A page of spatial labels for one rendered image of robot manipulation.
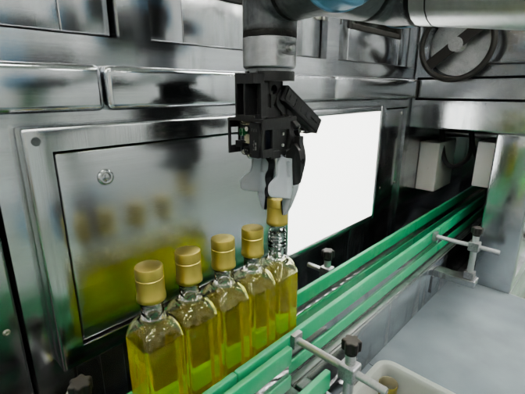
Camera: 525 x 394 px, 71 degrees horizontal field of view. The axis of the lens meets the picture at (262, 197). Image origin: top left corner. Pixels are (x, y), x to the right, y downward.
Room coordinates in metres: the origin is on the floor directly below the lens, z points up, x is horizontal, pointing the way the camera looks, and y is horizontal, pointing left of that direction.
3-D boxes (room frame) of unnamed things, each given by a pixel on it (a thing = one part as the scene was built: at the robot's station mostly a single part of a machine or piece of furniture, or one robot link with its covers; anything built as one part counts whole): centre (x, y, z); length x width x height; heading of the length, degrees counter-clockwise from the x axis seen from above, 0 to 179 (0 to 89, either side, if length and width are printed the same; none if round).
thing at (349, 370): (0.48, -0.11, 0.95); 0.17 x 0.03 x 0.12; 46
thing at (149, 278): (0.40, 0.14, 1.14); 0.04 x 0.04 x 0.04
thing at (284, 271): (0.57, -0.02, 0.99); 0.06 x 0.06 x 0.21; 46
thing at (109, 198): (0.76, -0.02, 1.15); 0.90 x 0.03 x 0.34; 136
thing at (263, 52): (0.55, -0.01, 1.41); 0.08 x 0.08 x 0.05
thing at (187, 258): (0.44, 0.10, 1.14); 0.04 x 0.04 x 0.04
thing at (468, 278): (0.94, -0.56, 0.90); 0.17 x 0.05 x 0.22; 46
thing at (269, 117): (0.55, 0.00, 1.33); 0.09 x 0.08 x 0.12; 136
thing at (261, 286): (0.52, 0.02, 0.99); 0.06 x 0.06 x 0.21; 46
